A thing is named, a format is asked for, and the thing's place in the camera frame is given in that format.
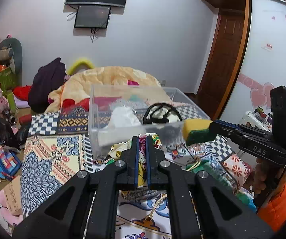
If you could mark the clear plastic storage box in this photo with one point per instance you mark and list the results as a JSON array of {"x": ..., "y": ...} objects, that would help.
[{"x": 104, "y": 98}]

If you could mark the grey plush toy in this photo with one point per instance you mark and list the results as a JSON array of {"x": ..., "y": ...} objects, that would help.
[{"x": 11, "y": 52}]

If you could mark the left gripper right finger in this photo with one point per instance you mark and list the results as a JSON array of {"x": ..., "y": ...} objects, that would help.
[{"x": 200, "y": 207}]

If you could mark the white sliding wardrobe door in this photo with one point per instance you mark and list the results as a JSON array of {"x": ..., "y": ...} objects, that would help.
[{"x": 264, "y": 62}]

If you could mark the right hand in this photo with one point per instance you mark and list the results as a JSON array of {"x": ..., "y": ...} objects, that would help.
[{"x": 260, "y": 175}]

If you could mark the yellow curved pillow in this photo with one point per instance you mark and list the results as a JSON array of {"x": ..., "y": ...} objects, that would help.
[{"x": 81, "y": 64}]

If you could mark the floral colourful cloth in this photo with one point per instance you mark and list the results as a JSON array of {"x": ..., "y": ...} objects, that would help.
[{"x": 117, "y": 149}]

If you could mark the dark purple jacket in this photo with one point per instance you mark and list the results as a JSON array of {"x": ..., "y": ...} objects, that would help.
[{"x": 48, "y": 78}]

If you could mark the orange jacket sleeve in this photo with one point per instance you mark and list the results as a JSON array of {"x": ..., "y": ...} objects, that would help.
[{"x": 274, "y": 214}]

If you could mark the beige orange blanket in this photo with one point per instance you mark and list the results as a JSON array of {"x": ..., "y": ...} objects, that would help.
[{"x": 77, "y": 87}]

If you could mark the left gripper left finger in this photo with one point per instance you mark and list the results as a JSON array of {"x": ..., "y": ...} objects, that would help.
[{"x": 86, "y": 205}]

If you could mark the brown wooden door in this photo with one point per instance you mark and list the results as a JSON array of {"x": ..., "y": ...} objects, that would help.
[{"x": 221, "y": 61}]

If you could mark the white cloth pouch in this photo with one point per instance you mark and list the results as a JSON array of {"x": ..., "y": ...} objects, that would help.
[{"x": 123, "y": 116}]

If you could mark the small black wall monitor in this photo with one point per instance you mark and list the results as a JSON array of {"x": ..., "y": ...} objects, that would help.
[{"x": 92, "y": 16}]

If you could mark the green storage box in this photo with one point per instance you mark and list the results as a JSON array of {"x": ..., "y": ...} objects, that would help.
[{"x": 8, "y": 80}]

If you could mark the red cushion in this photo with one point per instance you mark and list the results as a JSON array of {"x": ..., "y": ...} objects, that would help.
[{"x": 22, "y": 92}]

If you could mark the green knitted cloth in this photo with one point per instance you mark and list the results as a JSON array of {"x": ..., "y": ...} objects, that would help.
[{"x": 216, "y": 171}]

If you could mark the green bottle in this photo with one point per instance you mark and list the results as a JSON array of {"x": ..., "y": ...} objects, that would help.
[{"x": 11, "y": 101}]

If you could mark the white black cloth bag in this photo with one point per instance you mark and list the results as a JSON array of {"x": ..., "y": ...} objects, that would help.
[{"x": 161, "y": 113}]

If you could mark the yellow green sponge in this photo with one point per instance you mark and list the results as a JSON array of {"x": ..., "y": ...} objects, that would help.
[{"x": 197, "y": 131}]

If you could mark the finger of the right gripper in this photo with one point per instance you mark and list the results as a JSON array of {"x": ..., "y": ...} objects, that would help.
[
  {"x": 227, "y": 129},
  {"x": 239, "y": 134}
]

